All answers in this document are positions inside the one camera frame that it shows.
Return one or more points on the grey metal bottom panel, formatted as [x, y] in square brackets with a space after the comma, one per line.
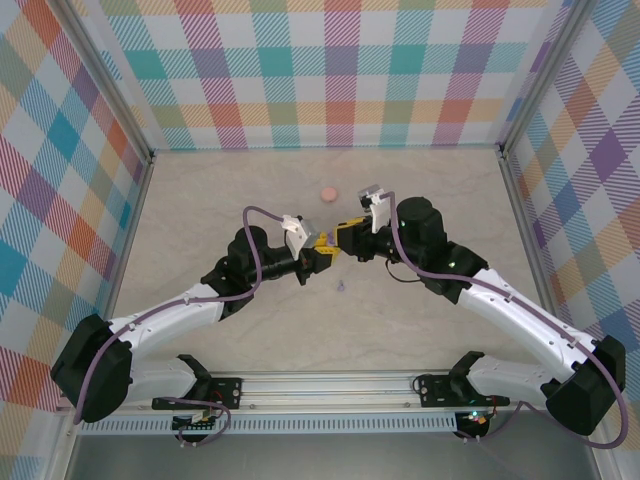
[325, 460]

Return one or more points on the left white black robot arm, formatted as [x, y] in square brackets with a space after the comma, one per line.
[160, 315]

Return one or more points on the aluminium mounting rail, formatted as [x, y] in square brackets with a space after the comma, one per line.
[325, 392]

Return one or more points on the small controller circuit board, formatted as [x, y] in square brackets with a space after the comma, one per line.
[477, 419]
[197, 426]

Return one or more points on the aluminium frame side rail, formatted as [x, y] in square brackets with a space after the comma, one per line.
[520, 215]
[135, 215]

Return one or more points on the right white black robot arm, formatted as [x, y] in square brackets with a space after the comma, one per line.
[520, 315]

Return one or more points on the aluminium frame post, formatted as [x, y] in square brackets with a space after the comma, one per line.
[540, 75]
[113, 82]

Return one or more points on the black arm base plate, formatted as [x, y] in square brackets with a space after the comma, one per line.
[430, 400]
[227, 392]

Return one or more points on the pink earbud charging case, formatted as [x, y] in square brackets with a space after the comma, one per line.
[328, 194]

